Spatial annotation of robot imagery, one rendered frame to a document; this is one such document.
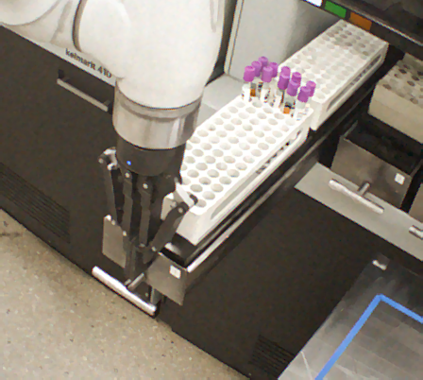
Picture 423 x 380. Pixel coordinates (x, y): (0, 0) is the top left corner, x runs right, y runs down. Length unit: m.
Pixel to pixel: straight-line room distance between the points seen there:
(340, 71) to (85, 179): 0.65
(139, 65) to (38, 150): 1.03
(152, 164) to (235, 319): 0.84
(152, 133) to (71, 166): 0.90
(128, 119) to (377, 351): 0.40
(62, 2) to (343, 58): 0.66
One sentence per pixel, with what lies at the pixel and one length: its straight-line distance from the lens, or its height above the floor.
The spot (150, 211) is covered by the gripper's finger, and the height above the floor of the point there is 0.90.
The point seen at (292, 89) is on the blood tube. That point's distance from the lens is 1.08.
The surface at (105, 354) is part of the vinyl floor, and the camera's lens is 1.82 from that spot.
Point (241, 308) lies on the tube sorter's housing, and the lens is 1.56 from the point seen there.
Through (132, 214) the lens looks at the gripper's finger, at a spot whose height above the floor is 0.87.
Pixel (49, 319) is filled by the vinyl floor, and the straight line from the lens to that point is 1.87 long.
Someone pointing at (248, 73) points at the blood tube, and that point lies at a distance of 1.08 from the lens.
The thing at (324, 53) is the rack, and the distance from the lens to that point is 1.27.
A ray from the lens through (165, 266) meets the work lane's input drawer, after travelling 0.96.
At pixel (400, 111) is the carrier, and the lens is 1.21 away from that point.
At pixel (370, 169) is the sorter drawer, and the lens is 1.20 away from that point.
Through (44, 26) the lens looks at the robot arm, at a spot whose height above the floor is 1.12.
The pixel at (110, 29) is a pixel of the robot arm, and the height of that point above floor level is 1.14.
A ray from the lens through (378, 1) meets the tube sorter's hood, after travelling 1.15.
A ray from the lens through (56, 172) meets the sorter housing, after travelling 1.71.
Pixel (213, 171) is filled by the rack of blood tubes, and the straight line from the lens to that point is 0.99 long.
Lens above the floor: 1.51
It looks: 41 degrees down
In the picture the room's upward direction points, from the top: 11 degrees clockwise
